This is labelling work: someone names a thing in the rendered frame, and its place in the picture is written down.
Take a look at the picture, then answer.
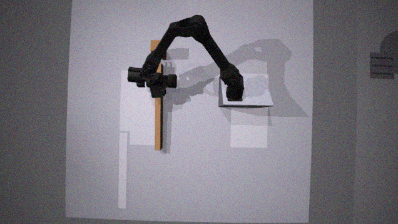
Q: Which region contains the wooden post with slot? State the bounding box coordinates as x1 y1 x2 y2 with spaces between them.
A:
151 40 166 60

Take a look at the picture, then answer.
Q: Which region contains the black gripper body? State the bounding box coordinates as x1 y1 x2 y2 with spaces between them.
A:
136 74 177 88

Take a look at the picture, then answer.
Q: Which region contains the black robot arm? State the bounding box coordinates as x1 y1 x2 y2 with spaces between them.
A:
127 15 244 101

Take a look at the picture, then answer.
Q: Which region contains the wooden rail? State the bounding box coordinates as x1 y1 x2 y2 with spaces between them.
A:
155 63 163 151

